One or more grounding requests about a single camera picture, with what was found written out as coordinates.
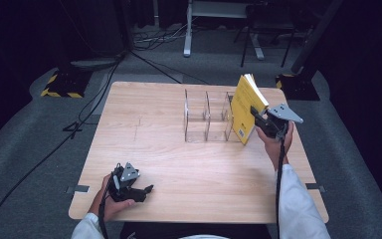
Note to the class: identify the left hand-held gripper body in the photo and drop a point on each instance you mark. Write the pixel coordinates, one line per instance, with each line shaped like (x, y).
(124, 182)

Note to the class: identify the grey table bracket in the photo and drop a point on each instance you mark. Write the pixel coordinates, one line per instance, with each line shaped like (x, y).
(315, 187)
(78, 189)

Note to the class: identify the white desk frame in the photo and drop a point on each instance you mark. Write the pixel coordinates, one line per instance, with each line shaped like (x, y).
(188, 33)

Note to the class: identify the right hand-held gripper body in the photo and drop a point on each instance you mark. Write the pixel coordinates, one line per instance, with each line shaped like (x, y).
(278, 119)

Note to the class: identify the yellow book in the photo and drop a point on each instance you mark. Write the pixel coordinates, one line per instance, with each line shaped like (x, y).
(243, 109)

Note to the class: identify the person's right hand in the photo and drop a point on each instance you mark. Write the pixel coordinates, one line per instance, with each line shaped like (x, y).
(273, 146)

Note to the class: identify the black stool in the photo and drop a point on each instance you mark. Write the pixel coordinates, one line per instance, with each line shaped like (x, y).
(265, 23)

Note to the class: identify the slanted grey metal pole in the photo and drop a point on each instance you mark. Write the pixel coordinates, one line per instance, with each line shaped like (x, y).
(315, 36)

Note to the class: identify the clear acrylic divider rack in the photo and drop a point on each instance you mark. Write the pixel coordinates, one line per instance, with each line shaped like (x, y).
(207, 116)

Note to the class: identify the person's left hand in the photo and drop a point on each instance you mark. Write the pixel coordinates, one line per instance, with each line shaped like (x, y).
(111, 205)

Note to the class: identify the person's dark clothed body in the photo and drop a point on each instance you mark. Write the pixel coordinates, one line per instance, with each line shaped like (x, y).
(195, 230)

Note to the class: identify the yellow black striped stand base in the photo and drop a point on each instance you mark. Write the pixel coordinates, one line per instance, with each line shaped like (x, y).
(66, 84)
(298, 88)

